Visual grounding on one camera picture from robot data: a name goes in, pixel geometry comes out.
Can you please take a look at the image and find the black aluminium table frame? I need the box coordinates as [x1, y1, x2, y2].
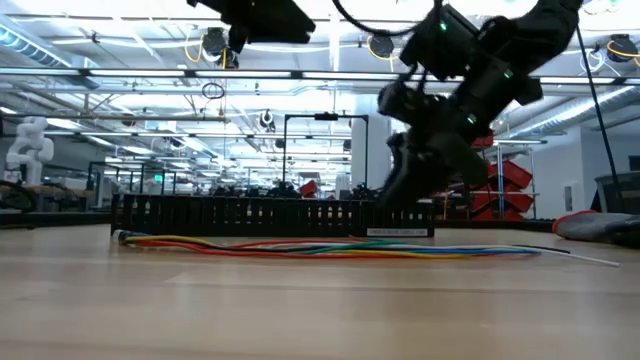
[0, 212, 556, 232]

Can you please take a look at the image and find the black wire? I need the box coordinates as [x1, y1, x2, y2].
[197, 241, 572, 255]

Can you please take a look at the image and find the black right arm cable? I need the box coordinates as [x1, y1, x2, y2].
[332, 0, 442, 38]

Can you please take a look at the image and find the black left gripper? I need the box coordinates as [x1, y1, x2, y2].
[187, 0, 317, 55]

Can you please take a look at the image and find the metal storage rack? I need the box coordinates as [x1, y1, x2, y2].
[492, 138, 549, 221]

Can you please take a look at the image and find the silver ventilation duct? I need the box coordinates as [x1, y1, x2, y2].
[509, 88, 640, 139]
[0, 24, 71, 69]

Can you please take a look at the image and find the grey and red cloth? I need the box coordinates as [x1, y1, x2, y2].
[552, 209, 640, 249]

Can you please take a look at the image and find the blue wire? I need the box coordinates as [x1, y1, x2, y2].
[344, 245, 542, 257]

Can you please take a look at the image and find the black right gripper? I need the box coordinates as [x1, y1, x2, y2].
[378, 117, 492, 207]

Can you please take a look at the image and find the black workstation frame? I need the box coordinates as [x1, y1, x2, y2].
[87, 160, 179, 197]

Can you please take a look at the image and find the background workbench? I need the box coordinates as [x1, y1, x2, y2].
[0, 180, 97, 215]

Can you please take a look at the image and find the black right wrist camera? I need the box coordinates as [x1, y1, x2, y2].
[378, 79, 441, 126]

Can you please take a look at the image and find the black slotted cable duct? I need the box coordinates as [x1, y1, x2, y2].
[110, 193, 435, 238]

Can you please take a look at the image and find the slanted black cable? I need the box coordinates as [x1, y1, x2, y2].
[574, 24, 626, 214]

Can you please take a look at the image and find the white wire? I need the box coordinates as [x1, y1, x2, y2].
[279, 242, 622, 268]

